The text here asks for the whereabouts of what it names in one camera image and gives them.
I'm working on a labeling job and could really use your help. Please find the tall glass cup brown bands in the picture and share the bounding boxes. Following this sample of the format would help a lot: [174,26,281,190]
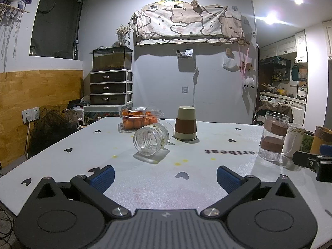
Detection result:
[258,111,290,161]

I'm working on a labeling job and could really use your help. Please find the clear plastic box of oranges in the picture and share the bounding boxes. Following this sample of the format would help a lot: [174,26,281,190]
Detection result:
[120,106,165,133]

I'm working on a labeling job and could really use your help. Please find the white plush sheep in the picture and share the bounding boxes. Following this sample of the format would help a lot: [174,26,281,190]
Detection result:
[243,77,255,92]

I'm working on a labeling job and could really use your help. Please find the vase of dried flowers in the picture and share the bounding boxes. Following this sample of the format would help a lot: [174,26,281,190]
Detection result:
[115,24,131,47]

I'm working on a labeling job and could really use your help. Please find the clear ribbed glass cup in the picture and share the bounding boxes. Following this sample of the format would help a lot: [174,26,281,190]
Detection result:
[133,123,170,157]

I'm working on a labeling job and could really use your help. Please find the dark window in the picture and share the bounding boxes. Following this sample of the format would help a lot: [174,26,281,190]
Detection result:
[30,0,86,61]

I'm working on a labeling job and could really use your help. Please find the yellow brown paper cup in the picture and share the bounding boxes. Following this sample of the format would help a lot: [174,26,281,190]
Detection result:
[310,126,332,156]

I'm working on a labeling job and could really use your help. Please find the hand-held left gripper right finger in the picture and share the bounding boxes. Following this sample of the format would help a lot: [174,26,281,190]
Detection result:
[200,165,298,218]

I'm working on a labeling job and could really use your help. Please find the white plastic drawer unit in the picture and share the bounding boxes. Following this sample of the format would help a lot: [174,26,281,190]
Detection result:
[90,70,134,106]

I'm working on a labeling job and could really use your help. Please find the beige paper cup brown sleeve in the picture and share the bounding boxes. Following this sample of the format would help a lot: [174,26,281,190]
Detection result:
[173,106,198,142]

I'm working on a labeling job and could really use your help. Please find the black mesh pile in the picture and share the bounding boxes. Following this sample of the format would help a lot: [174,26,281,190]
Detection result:
[28,103,79,159]

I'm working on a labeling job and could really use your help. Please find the white power cable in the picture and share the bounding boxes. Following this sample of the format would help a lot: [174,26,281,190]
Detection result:
[24,121,32,159]

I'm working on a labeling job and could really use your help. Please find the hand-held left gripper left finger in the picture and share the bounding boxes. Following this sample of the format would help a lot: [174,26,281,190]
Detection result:
[35,165,132,218]

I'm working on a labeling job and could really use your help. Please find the white plastic bag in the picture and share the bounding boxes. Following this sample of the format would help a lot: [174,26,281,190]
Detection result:
[222,54,238,71]

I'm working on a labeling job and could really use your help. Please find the white mug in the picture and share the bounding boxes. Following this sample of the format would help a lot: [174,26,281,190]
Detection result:
[281,123,306,157]

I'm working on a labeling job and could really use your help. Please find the white kitchen cabinets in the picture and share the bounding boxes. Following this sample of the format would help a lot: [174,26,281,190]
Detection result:
[259,31,309,63]

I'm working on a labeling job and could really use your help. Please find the white wall socket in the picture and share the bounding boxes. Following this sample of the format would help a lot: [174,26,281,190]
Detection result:
[22,106,41,124]

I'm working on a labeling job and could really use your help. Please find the chair with brown cloth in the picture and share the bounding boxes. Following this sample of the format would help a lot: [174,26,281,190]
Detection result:
[255,101,294,125]

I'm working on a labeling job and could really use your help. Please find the pink hanging ribbon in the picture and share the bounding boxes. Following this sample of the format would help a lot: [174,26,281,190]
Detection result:
[240,45,250,81]

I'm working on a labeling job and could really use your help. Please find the white washing machine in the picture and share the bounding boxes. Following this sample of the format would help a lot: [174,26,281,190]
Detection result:
[259,95,307,125]

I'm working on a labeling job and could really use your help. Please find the green mug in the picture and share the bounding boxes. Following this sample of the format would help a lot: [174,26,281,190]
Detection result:
[300,131,316,153]

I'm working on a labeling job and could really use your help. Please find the printed bear cloth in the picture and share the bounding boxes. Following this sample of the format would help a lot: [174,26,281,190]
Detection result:
[130,2,246,46]

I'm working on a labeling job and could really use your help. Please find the macrame wall hanging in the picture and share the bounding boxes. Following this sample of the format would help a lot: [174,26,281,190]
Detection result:
[0,2,31,64]

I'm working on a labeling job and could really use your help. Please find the glass fish tank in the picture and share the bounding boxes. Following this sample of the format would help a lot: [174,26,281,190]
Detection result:
[92,46,133,72]

